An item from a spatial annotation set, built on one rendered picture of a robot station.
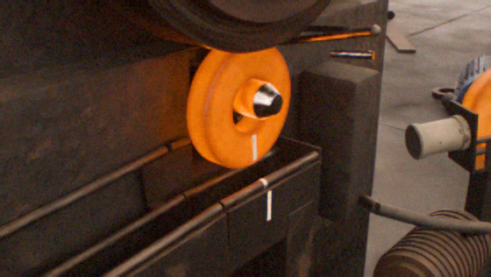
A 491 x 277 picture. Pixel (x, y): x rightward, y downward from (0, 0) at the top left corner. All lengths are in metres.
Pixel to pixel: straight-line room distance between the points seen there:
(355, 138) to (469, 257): 0.29
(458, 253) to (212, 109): 0.52
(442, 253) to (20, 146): 0.66
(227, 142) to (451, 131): 0.45
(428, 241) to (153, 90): 0.52
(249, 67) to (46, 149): 0.25
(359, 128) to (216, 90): 0.30
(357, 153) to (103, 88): 0.42
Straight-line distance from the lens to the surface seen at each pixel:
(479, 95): 1.05
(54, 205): 0.65
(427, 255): 0.98
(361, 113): 0.90
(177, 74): 0.73
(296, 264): 0.87
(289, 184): 0.79
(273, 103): 0.70
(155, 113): 0.72
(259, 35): 0.68
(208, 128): 0.68
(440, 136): 1.03
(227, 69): 0.68
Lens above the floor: 1.05
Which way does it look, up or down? 22 degrees down
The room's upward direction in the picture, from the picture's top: straight up
